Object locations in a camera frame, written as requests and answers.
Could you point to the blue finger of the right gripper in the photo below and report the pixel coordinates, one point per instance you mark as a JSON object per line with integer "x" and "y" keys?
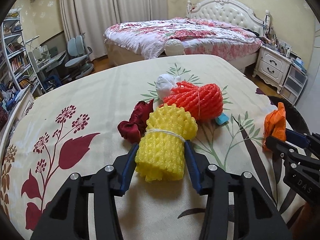
{"x": 296, "y": 138}

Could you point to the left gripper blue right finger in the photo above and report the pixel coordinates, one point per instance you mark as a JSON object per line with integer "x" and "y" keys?
{"x": 192, "y": 166}

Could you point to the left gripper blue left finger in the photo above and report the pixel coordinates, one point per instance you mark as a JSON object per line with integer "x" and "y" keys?
{"x": 127, "y": 169}

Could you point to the orange plastic bag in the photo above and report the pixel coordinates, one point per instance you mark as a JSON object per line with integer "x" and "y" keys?
{"x": 275, "y": 125}

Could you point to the yellow foam fruit net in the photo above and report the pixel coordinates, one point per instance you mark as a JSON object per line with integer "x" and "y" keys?
{"x": 160, "y": 155}

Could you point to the dark red fabric scrunchie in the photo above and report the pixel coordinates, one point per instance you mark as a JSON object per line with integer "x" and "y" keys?
{"x": 133, "y": 129}

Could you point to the white and teal tube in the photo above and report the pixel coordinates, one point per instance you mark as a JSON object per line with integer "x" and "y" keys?
{"x": 222, "y": 119}

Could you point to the red foam fruit net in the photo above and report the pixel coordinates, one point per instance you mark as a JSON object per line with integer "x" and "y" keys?
{"x": 202, "y": 102}

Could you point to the plastic drawer storage unit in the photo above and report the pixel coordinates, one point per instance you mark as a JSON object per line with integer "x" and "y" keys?
{"x": 294, "y": 84}

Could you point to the floral beige mattress cover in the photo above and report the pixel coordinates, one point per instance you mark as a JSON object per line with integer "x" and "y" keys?
{"x": 74, "y": 129}

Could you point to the white two-drawer nightstand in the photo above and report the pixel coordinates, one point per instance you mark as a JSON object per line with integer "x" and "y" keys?
{"x": 272, "y": 67}

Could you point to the white crumpled tissue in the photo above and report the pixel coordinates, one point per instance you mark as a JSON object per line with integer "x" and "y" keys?
{"x": 165, "y": 83}

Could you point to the blue-grey desk chair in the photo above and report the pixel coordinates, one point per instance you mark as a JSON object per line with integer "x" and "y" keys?
{"x": 79, "y": 53}

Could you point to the white bed with floral quilt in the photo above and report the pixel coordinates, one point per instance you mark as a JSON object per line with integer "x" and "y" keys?
{"x": 135, "y": 41}

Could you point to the study desk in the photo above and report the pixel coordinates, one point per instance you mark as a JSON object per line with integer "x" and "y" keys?
{"x": 45, "y": 65}

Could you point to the white bookshelf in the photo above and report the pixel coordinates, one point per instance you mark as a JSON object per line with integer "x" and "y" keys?
{"x": 17, "y": 71}

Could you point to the white tufted headboard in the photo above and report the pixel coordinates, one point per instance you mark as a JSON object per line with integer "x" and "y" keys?
{"x": 230, "y": 11}

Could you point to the beige curtain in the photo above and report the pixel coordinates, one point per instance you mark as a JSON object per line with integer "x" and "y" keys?
{"x": 93, "y": 17}

